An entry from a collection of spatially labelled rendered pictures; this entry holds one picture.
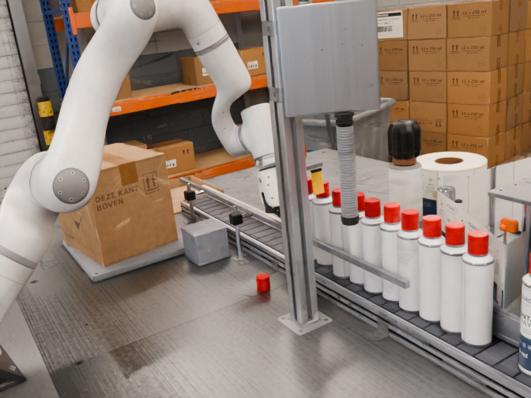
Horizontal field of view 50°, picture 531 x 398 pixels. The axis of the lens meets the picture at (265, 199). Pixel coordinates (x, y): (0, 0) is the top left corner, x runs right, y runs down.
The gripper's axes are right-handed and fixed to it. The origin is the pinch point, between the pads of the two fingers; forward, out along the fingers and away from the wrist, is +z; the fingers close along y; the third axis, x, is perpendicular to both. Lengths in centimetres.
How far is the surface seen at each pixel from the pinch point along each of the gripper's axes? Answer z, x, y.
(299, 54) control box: -31, -47, -16
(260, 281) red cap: 10.9, -4.4, -14.6
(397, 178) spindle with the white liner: -3.7, -17.8, 24.0
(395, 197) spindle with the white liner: 0.9, -15.3, 23.7
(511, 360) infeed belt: 29, -60, -1
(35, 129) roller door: -117, 392, 6
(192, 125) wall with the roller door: -98, 423, 162
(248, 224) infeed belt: -1.7, 23.1, -0.1
